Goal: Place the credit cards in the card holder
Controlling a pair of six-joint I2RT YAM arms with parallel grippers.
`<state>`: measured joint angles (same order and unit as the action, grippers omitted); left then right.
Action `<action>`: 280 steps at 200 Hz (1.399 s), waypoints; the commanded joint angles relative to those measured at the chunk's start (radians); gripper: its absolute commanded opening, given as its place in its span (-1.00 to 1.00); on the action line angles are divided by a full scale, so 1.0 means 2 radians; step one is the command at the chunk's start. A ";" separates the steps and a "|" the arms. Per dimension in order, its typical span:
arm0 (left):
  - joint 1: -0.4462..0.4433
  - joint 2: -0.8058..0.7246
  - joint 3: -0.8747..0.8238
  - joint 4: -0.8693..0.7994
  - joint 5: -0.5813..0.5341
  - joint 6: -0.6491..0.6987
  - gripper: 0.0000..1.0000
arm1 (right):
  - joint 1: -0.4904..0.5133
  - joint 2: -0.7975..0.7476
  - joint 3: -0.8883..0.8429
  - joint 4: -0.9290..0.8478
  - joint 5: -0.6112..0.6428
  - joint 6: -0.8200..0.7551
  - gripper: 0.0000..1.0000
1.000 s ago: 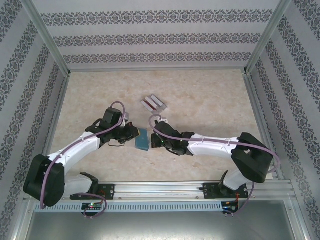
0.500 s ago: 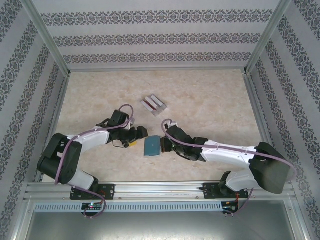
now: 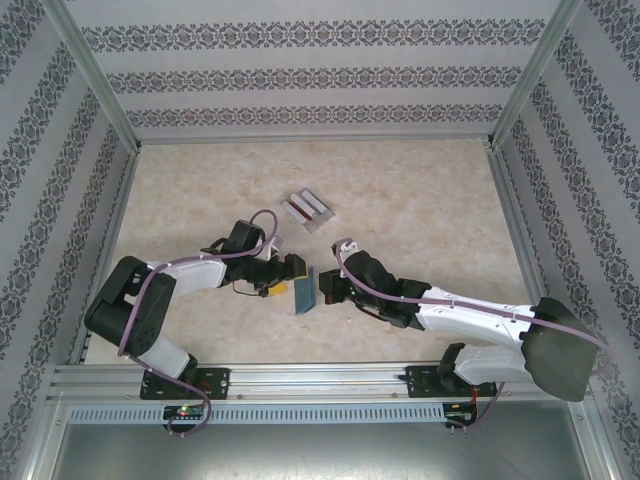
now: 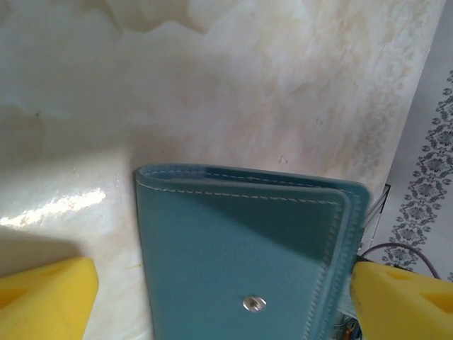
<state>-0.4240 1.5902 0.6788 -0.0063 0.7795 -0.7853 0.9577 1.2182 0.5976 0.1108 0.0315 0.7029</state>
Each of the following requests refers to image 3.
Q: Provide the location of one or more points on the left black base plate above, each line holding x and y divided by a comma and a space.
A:
217, 382

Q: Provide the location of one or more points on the grey sheet metal tray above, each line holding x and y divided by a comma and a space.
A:
320, 455

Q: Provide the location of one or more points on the right controller circuit board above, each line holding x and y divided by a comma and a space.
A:
461, 417

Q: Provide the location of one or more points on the right aluminium table edge rail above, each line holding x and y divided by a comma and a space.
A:
525, 250

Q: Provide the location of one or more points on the right aluminium corner post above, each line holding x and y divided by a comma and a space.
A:
535, 75

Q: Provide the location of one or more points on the controller circuit board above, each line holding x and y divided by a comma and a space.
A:
185, 412
461, 417

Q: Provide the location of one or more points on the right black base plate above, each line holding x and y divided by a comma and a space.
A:
420, 382

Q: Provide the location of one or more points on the left aluminium table edge rail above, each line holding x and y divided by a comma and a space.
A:
107, 250

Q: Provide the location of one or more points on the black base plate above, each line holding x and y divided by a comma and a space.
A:
420, 382
217, 382

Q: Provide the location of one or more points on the grey ridged metal block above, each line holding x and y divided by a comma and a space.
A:
320, 220

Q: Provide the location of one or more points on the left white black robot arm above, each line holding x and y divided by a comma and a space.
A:
195, 274

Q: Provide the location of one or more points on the aluminium mounting rail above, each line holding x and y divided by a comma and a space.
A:
320, 380

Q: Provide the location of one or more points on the aluminium table edge rail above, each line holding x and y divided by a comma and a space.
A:
525, 250
107, 250

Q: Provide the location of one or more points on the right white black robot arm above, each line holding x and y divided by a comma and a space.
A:
475, 315

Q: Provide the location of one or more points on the blue card holder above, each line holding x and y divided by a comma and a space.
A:
305, 292

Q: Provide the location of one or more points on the aluminium corner post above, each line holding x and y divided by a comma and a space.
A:
535, 75
95, 75

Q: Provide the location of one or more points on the left aluminium corner post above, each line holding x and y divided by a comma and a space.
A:
95, 75

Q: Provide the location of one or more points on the aluminium table back rail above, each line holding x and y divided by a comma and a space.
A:
315, 141

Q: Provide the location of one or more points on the left controller circuit board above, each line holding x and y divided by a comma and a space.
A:
185, 412

